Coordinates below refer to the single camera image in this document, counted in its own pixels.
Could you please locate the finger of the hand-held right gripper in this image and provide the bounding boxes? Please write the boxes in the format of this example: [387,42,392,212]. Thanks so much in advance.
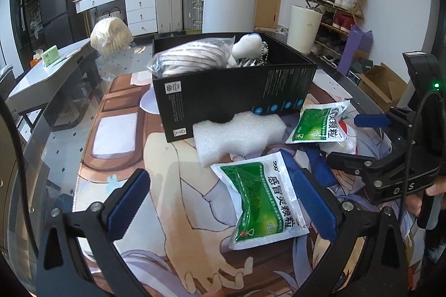
[328,143,398,186]
[355,109,417,144]

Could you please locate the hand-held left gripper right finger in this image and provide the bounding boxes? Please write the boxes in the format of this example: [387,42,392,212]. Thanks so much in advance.
[293,169,409,297]

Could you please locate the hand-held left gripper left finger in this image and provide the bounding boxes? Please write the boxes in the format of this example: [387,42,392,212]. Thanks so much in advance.
[35,169,151,297]

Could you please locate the green white medicine packet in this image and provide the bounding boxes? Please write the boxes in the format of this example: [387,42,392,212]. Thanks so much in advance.
[285,99,351,144]
[210,151,311,250]

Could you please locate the black cardboard box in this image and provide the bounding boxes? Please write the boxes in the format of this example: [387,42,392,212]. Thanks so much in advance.
[152,32,317,143]

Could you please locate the white charging cable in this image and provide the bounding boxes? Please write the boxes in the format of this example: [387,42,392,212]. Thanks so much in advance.
[226,57,258,69]

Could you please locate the white plush toy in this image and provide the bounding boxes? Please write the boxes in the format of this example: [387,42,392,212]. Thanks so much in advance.
[232,33,269,67]

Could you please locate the printed bag of white shoelaces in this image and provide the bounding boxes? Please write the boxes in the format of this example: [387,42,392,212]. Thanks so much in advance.
[148,38,237,78]

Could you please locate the person's right hand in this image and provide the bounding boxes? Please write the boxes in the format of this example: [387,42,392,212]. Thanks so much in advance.
[404,178,446,218]

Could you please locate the open cardboard box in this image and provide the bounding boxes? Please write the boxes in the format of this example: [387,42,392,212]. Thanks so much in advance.
[357,63,408,111]

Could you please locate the printed desk mat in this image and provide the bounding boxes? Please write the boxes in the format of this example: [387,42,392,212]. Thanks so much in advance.
[71,72,429,297]

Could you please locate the white foam block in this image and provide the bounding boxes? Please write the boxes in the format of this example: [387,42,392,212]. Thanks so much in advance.
[193,110,286,167]

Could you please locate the white cylindrical bin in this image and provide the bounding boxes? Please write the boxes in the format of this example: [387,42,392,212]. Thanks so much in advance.
[286,5,323,54]

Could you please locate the wooden shoe rack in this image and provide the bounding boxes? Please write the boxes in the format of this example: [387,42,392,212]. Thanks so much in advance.
[303,0,366,64]

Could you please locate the grey side table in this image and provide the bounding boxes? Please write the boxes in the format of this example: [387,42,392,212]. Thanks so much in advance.
[7,38,101,130]

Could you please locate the green box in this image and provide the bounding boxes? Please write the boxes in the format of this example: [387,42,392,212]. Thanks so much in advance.
[42,45,60,66]

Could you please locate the cream round bundle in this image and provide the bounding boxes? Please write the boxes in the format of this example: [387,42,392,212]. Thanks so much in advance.
[91,17,134,55]

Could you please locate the white dresser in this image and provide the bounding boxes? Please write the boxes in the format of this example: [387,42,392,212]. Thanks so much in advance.
[73,0,159,36]

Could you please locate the white suitcase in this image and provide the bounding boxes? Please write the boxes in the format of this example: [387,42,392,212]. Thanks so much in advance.
[154,0,183,33]

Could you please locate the silver suitcase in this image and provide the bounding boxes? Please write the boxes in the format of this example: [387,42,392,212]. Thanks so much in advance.
[183,0,206,31]

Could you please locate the black refrigerator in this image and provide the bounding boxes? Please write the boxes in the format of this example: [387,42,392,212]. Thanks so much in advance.
[38,0,88,47]

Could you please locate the dark glass wardrobe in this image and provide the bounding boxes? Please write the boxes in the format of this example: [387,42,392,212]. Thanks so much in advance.
[9,0,44,50]

